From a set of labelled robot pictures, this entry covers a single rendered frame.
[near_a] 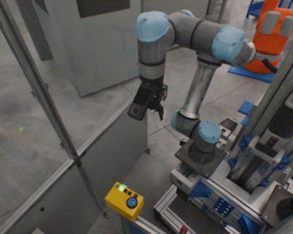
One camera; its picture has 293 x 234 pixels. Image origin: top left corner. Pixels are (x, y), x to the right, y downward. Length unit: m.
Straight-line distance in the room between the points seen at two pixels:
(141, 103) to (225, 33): 0.27
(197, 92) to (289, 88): 0.35
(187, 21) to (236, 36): 0.13
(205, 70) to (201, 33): 0.43
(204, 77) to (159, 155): 1.58
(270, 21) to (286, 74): 2.96
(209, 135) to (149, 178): 1.36
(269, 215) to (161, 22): 0.97
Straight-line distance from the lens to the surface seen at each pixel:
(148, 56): 0.50
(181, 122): 1.02
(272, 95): 0.96
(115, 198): 0.98
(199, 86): 0.95
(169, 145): 2.46
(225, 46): 0.49
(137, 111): 0.54
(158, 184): 2.19
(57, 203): 1.36
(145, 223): 1.16
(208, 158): 1.11
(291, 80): 0.90
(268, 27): 3.87
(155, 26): 0.47
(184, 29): 0.54
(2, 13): 0.77
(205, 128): 0.99
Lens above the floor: 1.98
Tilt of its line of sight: 46 degrees down
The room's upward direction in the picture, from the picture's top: straight up
